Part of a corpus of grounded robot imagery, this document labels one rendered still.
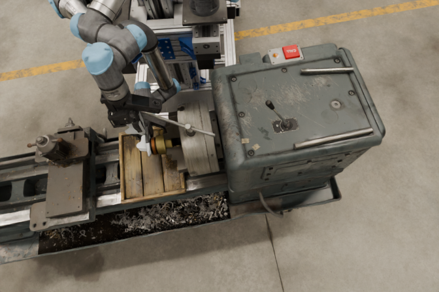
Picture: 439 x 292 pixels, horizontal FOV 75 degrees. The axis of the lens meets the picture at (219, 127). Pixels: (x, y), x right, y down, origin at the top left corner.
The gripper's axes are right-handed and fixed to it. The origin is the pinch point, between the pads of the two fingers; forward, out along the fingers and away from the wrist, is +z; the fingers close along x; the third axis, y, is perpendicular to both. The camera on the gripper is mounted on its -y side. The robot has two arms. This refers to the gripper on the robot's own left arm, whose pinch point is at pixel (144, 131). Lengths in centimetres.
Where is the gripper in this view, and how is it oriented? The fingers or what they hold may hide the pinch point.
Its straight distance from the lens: 103.9
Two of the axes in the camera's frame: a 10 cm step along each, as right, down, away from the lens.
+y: -9.8, 1.8, -0.2
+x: 1.6, 7.8, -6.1
